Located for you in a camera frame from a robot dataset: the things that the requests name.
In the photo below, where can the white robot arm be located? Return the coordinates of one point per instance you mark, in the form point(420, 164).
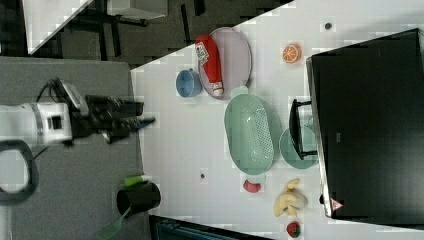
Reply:
point(47, 124)

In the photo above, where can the orange slice toy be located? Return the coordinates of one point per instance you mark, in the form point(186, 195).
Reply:
point(292, 53)

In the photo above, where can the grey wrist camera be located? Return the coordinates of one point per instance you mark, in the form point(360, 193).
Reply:
point(73, 97)

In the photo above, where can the grey round plate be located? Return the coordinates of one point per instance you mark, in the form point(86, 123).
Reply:
point(235, 58)

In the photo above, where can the green oval plastic strainer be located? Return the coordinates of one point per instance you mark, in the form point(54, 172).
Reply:
point(248, 135)

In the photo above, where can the peeled banana toy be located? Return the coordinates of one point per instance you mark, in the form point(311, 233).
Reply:
point(290, 201)

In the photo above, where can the red strawberry slice toy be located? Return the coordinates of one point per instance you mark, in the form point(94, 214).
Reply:
point(251, 187)

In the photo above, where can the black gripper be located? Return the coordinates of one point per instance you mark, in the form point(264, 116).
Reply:
point(113, 118)

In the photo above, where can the red ketchup bottle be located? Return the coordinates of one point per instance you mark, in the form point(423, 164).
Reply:
point(208, 55)

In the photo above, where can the green spatula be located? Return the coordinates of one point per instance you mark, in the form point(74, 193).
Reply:
point(112, 229)

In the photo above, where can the blue cup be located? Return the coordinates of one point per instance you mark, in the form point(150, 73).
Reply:
point(188, 83)

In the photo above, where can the green marker pen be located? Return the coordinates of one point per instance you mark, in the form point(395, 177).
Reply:
point(134, 180)

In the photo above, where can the black toaster oven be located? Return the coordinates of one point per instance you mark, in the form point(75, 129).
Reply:
point(367, 102)

